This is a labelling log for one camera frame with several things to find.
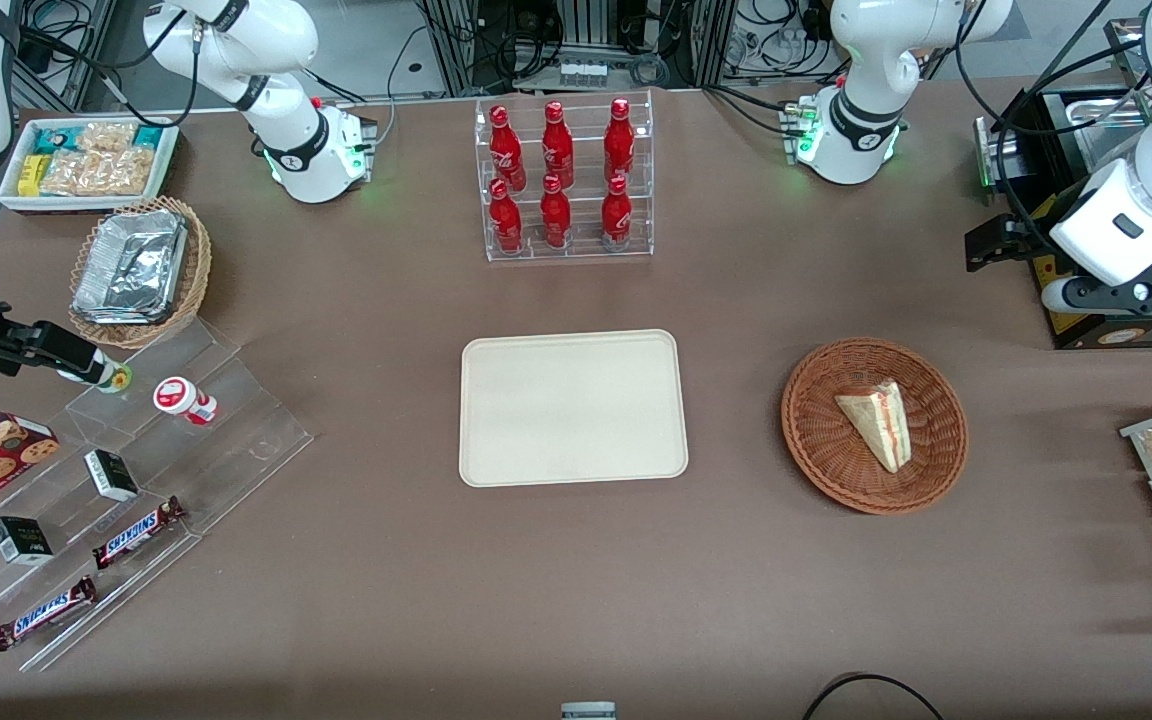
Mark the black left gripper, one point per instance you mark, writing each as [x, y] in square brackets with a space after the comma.
[1023, 243]

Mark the triangular sandwich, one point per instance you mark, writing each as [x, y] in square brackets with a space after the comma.
[881, 425]

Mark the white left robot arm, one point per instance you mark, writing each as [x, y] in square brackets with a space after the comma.
[866, 60]

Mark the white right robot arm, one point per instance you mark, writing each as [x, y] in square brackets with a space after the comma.
[286, 40]

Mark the tan wicker basket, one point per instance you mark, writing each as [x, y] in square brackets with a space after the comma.
[198, 270]

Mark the round brown wicker basket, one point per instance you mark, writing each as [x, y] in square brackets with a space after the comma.
[816, 440]

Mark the cream rectangular serving tray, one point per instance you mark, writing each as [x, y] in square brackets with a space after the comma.
[556, 400]

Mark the white rectangular snack bin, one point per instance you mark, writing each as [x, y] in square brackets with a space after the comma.
[8, 185]

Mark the small green capped bottle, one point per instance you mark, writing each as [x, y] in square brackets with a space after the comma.
[116, 378]

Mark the yellow snack packet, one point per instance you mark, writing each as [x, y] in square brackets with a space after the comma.
[30, 175]

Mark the stacked aluminium foil trays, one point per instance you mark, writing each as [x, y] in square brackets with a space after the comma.
[131, 265]

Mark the stainless steel warmer pan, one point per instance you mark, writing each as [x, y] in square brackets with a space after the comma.
[1101, 130]

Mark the clear bag of crackers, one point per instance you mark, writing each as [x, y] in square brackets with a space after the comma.
[71, 172]
[128, 170]
[106, 137]

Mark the small black carton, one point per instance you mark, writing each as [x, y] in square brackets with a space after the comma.
[111, 476]
[21, 541]

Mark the teal snack packet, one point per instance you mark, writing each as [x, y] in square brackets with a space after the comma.
[148, 136]
[54, 141]

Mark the white red yogurt bottle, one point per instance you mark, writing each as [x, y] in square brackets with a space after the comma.
[181, 398]

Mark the Snickers chocolate bar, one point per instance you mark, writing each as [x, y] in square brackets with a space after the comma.
[44, 613]
[136, 532]

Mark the clear acrylic step stand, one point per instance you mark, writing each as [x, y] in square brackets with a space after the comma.
[236, 440]

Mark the red cola bottle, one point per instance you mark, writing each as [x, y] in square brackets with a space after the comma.
[616, 215]
[506, 150]
[555, 215]
[557, 148]
[506, 220]
[619, 142]

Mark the clear acrylic bottle rack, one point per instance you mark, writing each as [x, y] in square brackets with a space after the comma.
[586, 100]

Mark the small grey metal object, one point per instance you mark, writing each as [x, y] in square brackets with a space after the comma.
[588, 711]

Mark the grey metal cart frame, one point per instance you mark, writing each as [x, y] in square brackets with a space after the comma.
[86, 40]

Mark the aluminium frame equipment rack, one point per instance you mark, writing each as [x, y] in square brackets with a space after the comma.
[456, 50]

